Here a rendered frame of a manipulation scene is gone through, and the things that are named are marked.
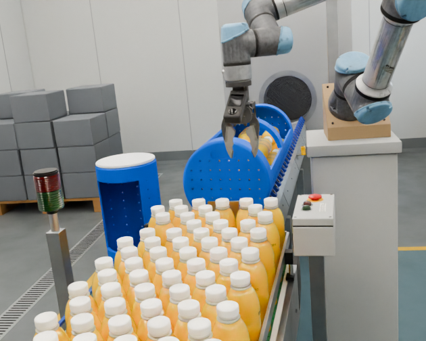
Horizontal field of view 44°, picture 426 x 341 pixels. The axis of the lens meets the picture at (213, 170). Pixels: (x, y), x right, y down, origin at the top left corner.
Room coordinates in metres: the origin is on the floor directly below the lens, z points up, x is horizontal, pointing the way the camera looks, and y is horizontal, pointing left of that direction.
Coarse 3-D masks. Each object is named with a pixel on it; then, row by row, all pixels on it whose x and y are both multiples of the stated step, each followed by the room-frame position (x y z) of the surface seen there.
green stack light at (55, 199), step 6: (36, 192) 1.28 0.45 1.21; (48, 192) 1.27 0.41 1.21; (54, 192) 1.27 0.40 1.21; (60, 192) 1.29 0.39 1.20; (42, 198) 1.27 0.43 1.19; (48, 198) 1.27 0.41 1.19; (54, 198) 1.27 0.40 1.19; (60, 198) 1.28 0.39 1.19; (42, 204) 1.27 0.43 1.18; (48, 204) 1.27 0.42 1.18; (54, 204) 1.27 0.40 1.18; (60, 204) 1.28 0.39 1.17; (42, 210) 1.27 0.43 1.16; (48, 210) 1.26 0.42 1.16; (54, 210) 1.27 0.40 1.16
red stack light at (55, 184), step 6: (36, 180) 1.27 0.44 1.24; (42, 180) 1.27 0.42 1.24; (48, 180) 1.27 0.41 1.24; (54, 180) 1.28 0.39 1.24; (36, 186) 1.27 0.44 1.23; (42, 186) 1.27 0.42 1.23; (48, 186) 1.27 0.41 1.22; (54, 186) 1.27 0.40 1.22; (60, 186) 1.29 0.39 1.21; (42, 192) 1.27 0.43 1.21
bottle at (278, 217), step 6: (264, 210) 1.41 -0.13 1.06; (270, 210) 1.40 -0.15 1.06; (276, 210) 1.40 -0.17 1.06; (276, 216) 1.39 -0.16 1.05; (282, 216) 1.41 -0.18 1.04; (276, 222) 1.39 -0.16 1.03; (282, 222) 1.40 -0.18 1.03; (282, 228) 1.40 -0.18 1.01; (282, 234) 1.40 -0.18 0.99; (282, 240) 1.40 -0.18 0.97; (282, 246) 1.40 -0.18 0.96
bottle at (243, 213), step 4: (240, 208) 1.43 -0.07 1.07; (244, 208) 1.42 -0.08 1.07; (240, 212) 1.42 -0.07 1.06; (244, 212) 1.42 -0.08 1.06; (248, 212) 1.42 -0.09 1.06; (240, 216) 1.42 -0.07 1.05; (244, 216) 1.41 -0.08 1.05; (236, 220) 1.43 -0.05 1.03; (240, 220) 1.42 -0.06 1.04; (236, 224) 1.43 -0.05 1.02; (240, 228) 1.41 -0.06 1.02
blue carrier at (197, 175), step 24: (264, 120) 2.45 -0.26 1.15; (288, 120) 2.39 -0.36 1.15; (216, 144) 1.62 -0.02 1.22; (240, 144) 1.61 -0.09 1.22; (288, 144) 2.19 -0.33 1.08; (192, 168) 1.64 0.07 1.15; (216, 168) 1.62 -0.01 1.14; (240, 168) 1.61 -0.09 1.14; (264, 168) 1.59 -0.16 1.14; (192, 192) 1.65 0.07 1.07; (216, 192) 1.63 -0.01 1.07; (240, 192) 1.61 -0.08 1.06; (264, 192) 1.59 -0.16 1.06
